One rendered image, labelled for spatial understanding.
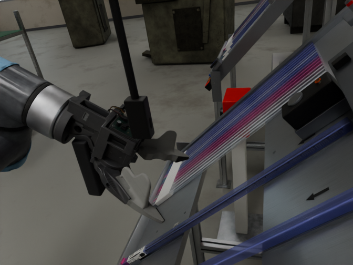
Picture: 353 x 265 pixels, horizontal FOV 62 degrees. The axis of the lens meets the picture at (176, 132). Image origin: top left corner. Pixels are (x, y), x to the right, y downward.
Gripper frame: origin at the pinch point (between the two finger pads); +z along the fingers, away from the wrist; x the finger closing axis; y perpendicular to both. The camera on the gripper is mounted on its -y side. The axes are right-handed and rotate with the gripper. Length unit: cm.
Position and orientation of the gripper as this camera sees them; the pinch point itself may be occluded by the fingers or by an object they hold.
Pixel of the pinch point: (176, 189)
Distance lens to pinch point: 47.4
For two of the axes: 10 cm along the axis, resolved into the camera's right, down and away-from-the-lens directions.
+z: 8.8, 4.7, 0.2
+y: 4.0, -7.1, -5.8
